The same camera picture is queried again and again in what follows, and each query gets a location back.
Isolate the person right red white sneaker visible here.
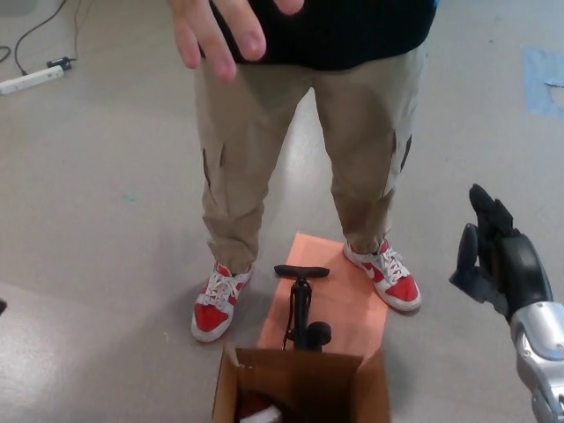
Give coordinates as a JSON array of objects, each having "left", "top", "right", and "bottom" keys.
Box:
[{"left": 189, "top": 261, "right": 256, "bottom": 344}]

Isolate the brown cardboard box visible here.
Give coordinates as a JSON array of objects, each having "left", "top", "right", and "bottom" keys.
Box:
[{"left": 210, "top": 342, "right": 394, "bottom": 423}]

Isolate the person left red white sneaker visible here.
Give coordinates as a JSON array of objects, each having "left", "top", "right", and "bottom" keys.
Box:
[{"left": 342, "top": 239, "right": 423, "bottom": 315}]

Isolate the thin black adapter cable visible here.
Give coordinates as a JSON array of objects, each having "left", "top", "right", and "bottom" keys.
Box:
[{"left": 66, "top": 0, "right": 85, "bottom": 63}]

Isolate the blue tape floor patch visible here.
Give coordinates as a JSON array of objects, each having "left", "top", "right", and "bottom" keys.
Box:
[{"left": 521, "top": 45, "right": 564, "bottom": 121}]

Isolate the person red white sneaker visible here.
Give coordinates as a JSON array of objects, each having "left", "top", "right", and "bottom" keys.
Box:
[
  {"left": 189, "top": 261, "right": 256, "bottom": 344},
  {"left": 342, "top": 239, "right": 423, "bottom": 315}
]

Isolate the brown Franklin american football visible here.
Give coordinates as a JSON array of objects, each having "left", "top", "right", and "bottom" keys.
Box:
[{"left": 237, "top": 387, "right": 284, "bottom": 423}]

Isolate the black shirt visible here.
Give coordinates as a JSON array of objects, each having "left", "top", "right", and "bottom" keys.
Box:
[{"left": 197, "top": 0, "right": 438, "bottom": 72}]

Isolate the white power strip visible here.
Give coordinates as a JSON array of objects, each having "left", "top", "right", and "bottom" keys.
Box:
[{"left": 0, "top": 65, "right": 68, "bottom": 96}]

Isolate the long black floor cable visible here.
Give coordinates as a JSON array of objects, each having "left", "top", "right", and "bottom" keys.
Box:
[{"left": 12, "top": 0, "right": 61, "bottom": 77}]

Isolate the black hand air pump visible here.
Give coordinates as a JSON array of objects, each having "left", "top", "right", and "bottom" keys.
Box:
[{"left": 273, "top": 263, "right": 333, "bottom": 354}]

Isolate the person bare hand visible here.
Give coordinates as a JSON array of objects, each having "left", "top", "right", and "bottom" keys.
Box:
[{"left": 169, "top": 0, "right": 306, "bottom": 85}]

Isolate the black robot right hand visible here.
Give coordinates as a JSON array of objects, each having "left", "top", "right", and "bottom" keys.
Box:
[{"left": 449, "top": 183, "right": 554, "bottom": 325}]

